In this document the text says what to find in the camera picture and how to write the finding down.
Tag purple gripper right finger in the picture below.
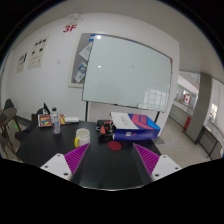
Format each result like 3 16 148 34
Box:
133 144 181 181

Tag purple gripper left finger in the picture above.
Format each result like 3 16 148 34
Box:
41 143 89 181

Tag clear plastic water bottle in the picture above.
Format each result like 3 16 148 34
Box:
50 107 61 134

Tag small white box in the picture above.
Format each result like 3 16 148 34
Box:
65 117 79 123

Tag colourful flat box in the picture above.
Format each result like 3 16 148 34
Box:
38 114 65 127

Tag red round coaster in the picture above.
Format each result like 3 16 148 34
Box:
108 141 122 151

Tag blue white cardboard box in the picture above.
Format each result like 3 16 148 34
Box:
111 112 160 141

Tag red black small objects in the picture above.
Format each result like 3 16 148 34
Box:
96 120 113 136

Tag large whiteboard on stand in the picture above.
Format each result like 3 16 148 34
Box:
82 34 172 118

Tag grey pin board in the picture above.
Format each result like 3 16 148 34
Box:
68 33 95 88

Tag white mug yellow handle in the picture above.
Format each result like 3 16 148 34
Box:
74 128 90 148

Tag wall poster left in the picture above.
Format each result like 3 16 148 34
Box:
16 53 27 73

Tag red 3F wall sign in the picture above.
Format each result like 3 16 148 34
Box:
62 24 77 33

